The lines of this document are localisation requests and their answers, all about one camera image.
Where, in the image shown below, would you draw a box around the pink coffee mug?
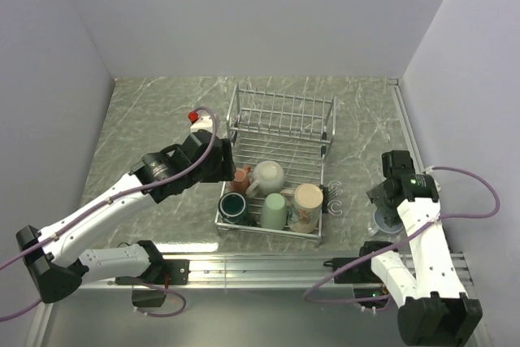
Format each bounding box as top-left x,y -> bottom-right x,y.
227,165 -> 251,195

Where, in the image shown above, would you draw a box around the dark teal mug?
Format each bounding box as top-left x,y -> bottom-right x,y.
218,192 -> 257,227

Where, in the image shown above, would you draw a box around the white speckled round mug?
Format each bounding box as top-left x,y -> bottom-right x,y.
245,160 -> 285,198

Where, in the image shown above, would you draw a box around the light green cup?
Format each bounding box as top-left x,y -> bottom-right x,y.
260,193 -> 288,230

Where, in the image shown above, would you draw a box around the beige patterned mug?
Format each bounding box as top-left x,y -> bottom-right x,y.
288,184 -> 323,234

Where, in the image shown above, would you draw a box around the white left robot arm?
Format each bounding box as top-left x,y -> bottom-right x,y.
16,130 -> 236,303

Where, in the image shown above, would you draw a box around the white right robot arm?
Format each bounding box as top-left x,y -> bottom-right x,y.
357,150 -> 483,346

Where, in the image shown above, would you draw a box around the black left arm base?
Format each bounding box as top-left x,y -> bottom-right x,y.
115,259 -> 190,310

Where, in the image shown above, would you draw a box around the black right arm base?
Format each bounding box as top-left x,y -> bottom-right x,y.
323,256 -> 391,310

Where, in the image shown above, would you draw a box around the light blue mug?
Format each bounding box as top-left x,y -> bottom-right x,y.
367,210 -> 403,236

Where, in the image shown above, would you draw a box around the white cup holder hooks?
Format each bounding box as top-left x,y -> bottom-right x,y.
327,180 -> 343,216

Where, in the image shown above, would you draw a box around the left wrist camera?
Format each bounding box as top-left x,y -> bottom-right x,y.
188,111 -> 213,132

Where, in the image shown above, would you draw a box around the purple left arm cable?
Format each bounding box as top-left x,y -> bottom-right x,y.
0,106 -> 223,322

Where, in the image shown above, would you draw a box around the metal wire dish rack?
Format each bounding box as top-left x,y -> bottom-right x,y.
214,85 -> 337,243

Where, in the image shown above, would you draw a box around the aluminium table edge rail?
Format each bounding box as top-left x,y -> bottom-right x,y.
24,78 -> 480,347

